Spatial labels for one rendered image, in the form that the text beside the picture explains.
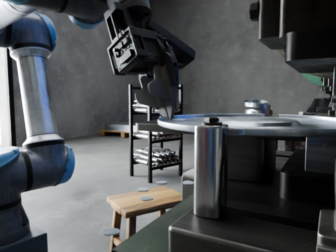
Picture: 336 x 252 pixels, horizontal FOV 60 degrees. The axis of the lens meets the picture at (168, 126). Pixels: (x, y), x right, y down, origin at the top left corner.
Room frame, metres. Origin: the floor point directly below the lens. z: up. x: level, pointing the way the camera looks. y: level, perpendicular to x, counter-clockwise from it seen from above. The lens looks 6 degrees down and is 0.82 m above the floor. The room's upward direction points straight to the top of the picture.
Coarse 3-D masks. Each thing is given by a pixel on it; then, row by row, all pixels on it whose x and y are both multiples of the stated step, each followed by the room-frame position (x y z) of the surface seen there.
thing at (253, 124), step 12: (168, 120) 0.48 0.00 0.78; (180, 120) 0.48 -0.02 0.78; (192, 120) 0.48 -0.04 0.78; (228, 120) 0.40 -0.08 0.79; (240, 120) 0.40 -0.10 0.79; (252, 120) 0.40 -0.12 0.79; (264, 120) 0.40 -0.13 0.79; (276, 120) 0.40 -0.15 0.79; (288, 120) 0.40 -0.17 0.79; (300, 120) 0.48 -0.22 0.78; (312, 120) 0.48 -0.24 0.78; (324, 120) 0.48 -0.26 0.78; (252, 132) 0.30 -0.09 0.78; (264, 132) 0.29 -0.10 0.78; (276, 132) 0.29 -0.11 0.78; (288, 132) 0.29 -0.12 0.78; (300, 132) 0.29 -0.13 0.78; (312, 132) 0.29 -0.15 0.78; (324, 132) 0.29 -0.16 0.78
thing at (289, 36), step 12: (288, 36) 0.32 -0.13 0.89; (300, 36) 0.31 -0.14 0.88; (312, 36) 0.31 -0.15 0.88; (324, 36) 0.30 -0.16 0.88; (288, 48) 0.32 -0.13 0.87; (300, 48) 0.31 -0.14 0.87; (312, 48) 0.31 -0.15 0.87; (324, 48) 0.30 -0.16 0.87; (288, 60) 0.32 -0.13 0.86; (300, 60) 0.32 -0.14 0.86; (312, 60) 0.32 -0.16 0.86; (324, 60) 0.32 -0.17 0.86; (300, 72) 0.48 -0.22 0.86; (312, 72) 0.48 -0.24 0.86
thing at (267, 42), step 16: (272, 0) 0.38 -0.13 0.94; (288, 0) 0.34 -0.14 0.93; (304, 0) 0.34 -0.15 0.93; (320, 0) 0.33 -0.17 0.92; (256, 16) 0.40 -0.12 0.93; (272, 16) 0.38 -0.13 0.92; (288, 16) 0.34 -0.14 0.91; (304, 16) 0.34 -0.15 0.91; (320, 16) 0.33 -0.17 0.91; (272, 32) 0.38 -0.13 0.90; (272, 48) 0.46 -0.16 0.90
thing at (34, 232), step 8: (32, 224) 0.82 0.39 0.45; (32, 232) 0.77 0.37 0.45; (40, 232) 0.77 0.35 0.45; (24, 240) 0.72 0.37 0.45; (32, 240) 0.74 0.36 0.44; (40, 240) 0.75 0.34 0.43; (0, 248) 0.68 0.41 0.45; (8, 248) 0.69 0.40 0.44; (16, 248) 0.70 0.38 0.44; (24, 248) 0.72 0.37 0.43; (32, 248) 0.74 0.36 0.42; (40, 248) 0.75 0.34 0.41
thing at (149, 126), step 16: (144, 128) 0.45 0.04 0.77; (160, 128) 0.43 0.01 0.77; (240, 144) 0.39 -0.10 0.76; (256, 144) 0.38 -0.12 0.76; (272, 144) 0.43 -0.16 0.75; (240, 160) 0.39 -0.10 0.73; (256, 160) 0.38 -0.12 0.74; (272, 160) 0.43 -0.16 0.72; (240, 176) 0.39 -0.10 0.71; (256, 176) 0.38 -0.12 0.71
